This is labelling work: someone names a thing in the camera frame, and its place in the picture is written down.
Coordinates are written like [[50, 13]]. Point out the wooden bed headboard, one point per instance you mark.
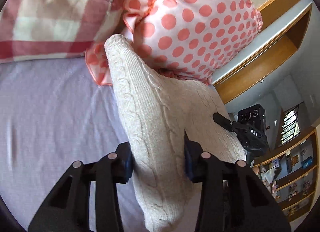
[[285, 23]]

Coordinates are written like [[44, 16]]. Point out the pink polka dot pillow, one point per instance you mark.
[[190, 39]]

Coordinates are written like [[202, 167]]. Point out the wooden bookshelf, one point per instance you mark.
[[290, 173]]

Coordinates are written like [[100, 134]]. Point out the person's right hand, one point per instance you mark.
[[256, 170]]

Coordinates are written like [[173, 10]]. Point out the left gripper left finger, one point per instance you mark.
[[66, 207]]

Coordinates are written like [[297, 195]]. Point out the barred window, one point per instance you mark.
[[290, 127]]

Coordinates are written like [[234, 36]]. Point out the cream cable-knit sweater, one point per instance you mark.
[[157, 112]]

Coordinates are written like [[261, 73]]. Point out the lavender bed sheet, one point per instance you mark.
[[52, 114]]

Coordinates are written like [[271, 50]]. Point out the red checkered pillow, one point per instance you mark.
[[45, 29]]

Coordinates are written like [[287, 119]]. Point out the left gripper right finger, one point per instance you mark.
[[233, 198]]

